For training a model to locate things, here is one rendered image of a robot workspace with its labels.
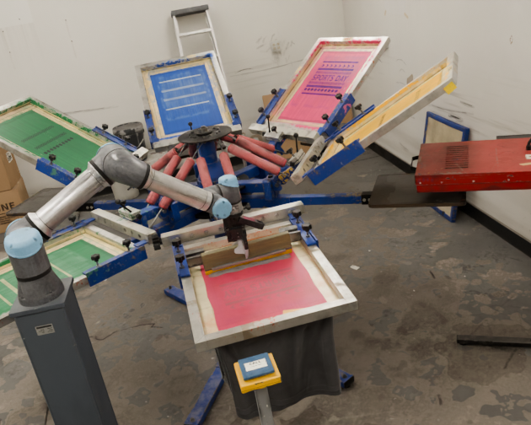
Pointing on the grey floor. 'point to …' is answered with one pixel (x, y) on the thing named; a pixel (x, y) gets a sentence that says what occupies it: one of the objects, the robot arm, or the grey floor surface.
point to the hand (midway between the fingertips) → (246, 253)
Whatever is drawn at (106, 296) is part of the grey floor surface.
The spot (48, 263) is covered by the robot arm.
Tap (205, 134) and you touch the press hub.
